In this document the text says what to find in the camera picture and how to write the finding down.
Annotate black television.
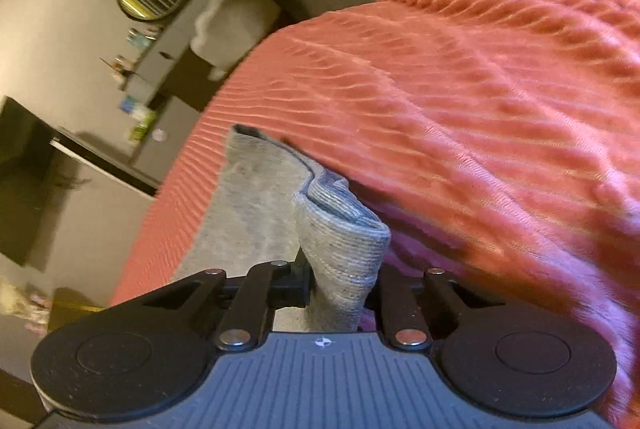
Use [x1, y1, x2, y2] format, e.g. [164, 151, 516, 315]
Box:
[0, 96, 68, 267]

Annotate small grey cabinet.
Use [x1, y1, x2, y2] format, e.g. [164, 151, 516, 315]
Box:
[50, 96, 206, 198]

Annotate wrapped flower bouquet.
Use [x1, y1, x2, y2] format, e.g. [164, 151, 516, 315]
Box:
[0, 281, 52, 336]

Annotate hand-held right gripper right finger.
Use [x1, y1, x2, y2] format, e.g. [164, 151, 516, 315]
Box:
[363, 267, 502, 353]

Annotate yellow side table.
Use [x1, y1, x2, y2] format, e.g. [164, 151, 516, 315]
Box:
[50, 288, 110, 316]

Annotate pale shell-back chair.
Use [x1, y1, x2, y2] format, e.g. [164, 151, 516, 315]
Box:
[189, 0, 281, 82]

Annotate grey vanity dresser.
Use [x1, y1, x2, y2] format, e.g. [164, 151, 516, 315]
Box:
[122, 0, 221, 110]

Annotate grey pants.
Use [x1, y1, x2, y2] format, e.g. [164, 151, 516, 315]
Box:
[170, 124, 392, 334]

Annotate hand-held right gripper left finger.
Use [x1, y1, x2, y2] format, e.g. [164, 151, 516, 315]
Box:
[107, 260, 313, 352]

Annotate pink ribbed blanket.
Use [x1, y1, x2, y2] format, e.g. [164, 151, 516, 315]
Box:
[107, 0, 640, 429]

